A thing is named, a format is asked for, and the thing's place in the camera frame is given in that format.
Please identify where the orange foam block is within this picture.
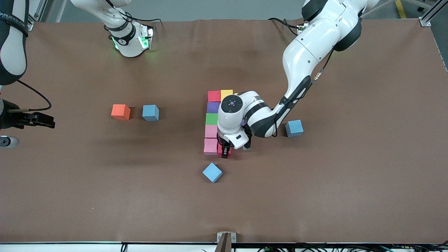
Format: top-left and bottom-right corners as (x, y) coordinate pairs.
(111, 104), (131, 121)

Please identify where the blue foam block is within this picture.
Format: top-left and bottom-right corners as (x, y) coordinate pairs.
(285, 119), (304, 138)
(202, 162), (223, 183)
(142, 105), (160, 122)

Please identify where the black base cable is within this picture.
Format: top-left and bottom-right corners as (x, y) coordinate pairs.
(268, 17), (302, 37)
(126, 12), (162, 26)

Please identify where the aluminium frame profile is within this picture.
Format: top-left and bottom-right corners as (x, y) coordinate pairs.
(26, 0), (48, 31)
(418, 0), (448, 27)

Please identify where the black cable bundle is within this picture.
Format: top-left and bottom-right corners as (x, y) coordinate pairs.
(257, 244), (448, 252)

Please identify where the grey metal camera bracket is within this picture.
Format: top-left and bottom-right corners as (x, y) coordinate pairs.
(217, 232), (237, 252)

